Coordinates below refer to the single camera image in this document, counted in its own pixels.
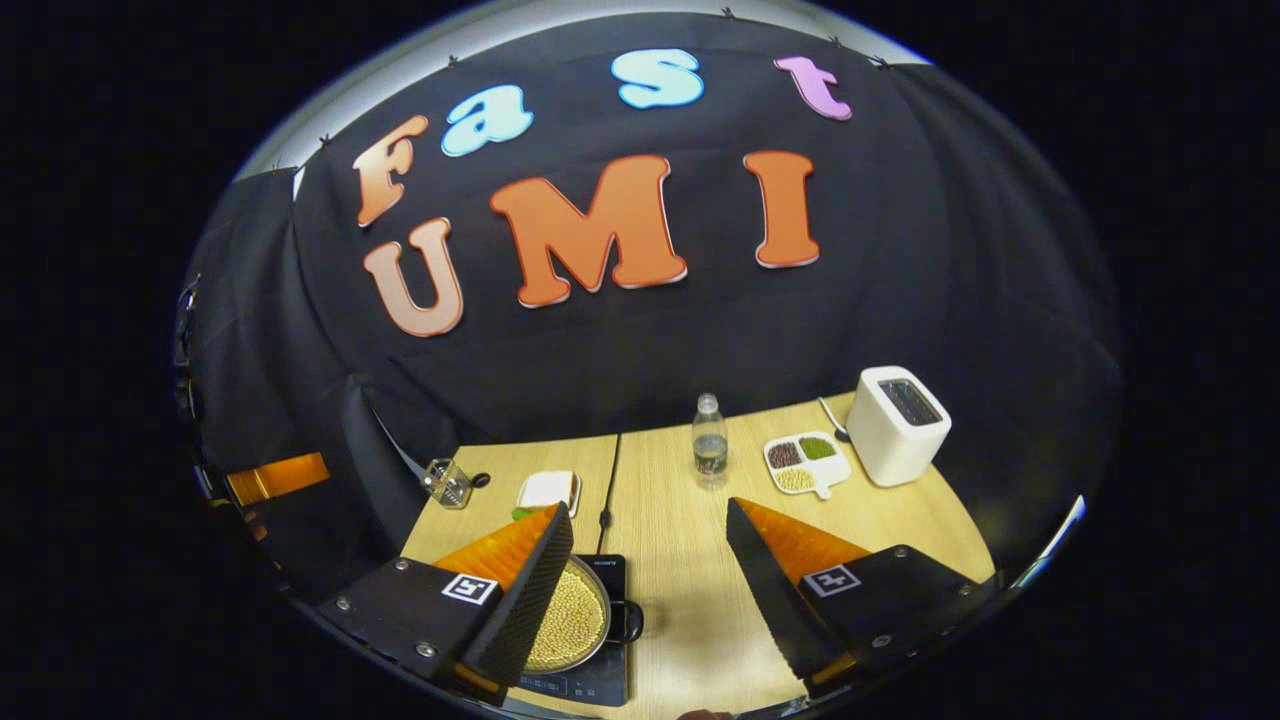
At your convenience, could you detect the black power cable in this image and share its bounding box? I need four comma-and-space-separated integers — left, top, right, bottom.
597, 432, 624, 557

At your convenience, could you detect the clear plastic water bottle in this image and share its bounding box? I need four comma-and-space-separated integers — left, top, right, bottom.
691, 392, 730, 490

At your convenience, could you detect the white toaster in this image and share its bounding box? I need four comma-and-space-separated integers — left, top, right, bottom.
846, 365, 954, 489

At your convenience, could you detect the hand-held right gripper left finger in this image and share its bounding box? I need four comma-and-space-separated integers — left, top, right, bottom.
314, 502, 577, 707

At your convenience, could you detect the pile of yellow soybeans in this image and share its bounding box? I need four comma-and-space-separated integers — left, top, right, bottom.
524, 564, 609, 670

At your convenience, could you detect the white divided dish of beans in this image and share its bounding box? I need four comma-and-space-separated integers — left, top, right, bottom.
762, 430, 854, 501

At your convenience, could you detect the steel pot with black handles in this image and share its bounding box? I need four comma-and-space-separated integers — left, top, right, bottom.
520, 555, 645, 675

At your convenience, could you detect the black induction cooktop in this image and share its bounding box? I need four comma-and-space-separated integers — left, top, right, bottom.
508, 553, 632, 708

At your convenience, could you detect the sandwich on white plate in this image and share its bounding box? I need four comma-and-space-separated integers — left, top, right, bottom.
511, 469, 583, 522

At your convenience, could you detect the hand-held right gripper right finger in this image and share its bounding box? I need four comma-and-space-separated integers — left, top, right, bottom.
724, 496, 1001, 694

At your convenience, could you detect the small glass holder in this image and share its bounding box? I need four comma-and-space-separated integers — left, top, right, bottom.
420, 457, 475, 511

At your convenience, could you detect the row of small cloth clips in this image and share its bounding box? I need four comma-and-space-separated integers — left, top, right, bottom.
313, 6, 893, 148

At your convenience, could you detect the black backdrop cloth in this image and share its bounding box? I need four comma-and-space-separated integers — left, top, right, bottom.
178, 10, 1128, 606

